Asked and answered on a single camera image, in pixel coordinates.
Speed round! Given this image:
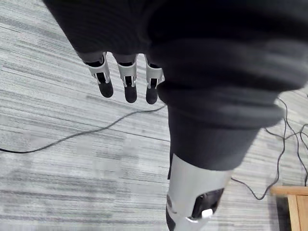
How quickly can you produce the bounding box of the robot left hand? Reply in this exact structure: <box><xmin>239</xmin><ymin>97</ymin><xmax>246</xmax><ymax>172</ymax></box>
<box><xmin>42</xmin><ymin>0</ymin><xmax>308</xmax><ymax>231</ymax></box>

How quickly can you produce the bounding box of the thin black tangled cable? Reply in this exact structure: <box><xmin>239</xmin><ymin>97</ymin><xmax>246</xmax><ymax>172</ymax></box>
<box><xmin>231</xmin><ymin>90</ymin><xmax>308</xmax><ymax>200</ymax></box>

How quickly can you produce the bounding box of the black floor cable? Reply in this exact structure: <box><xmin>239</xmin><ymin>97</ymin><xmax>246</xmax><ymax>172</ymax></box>
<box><xmin>0</xmin><ymin>105</ymin><xmax>167</xmax><ymax>154</ymax></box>

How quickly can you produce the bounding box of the light wooden furniture frame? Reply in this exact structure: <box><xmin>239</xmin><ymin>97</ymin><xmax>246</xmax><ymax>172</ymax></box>
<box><xmin>270</xmin><ymin>185</ymin><xmax>308</xmax><ymax>231</ymax></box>

